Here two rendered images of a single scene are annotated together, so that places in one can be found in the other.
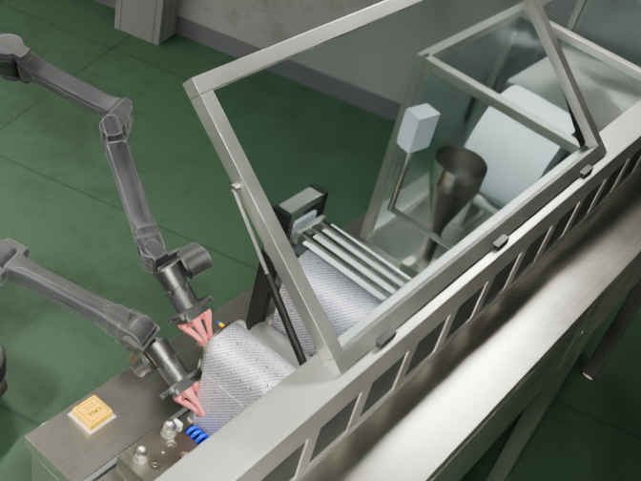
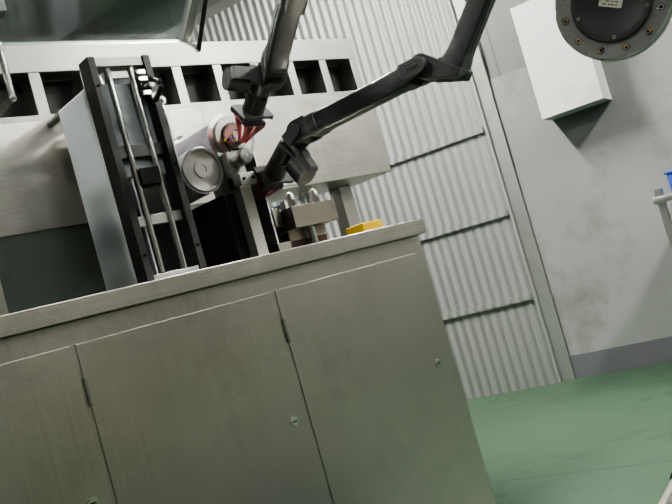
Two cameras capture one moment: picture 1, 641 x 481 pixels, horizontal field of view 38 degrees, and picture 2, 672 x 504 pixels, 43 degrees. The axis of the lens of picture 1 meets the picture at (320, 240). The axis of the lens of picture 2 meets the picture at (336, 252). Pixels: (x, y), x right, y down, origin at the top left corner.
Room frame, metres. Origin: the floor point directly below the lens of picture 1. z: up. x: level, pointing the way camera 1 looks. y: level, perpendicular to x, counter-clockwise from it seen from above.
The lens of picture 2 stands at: (3.52, 1.10, 0.79)
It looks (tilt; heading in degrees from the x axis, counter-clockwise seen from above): 2 degrees up; 200
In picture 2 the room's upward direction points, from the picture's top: 16 degrees counter-clockwise
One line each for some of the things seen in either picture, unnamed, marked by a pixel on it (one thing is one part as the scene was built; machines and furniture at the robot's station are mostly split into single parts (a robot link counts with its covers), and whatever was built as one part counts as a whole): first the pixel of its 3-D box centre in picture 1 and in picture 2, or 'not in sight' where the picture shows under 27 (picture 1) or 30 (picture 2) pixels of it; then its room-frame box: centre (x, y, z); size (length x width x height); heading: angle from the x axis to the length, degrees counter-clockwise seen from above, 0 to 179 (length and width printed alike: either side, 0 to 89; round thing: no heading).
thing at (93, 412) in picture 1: (92, 412); (364, 228); (1.40, 0.43, 0.91); 0.07 x 0.07 x 0.02; 61
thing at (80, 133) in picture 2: not in sight; (103, 198); (1.64, -0.15, 1.17); 0.34 x 0.05 x 0.54; 61
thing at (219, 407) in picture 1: (234, 428); (238, 192); (1.31, 0.07, 1.12); 0.23 x 0.01 x 0.18; 61
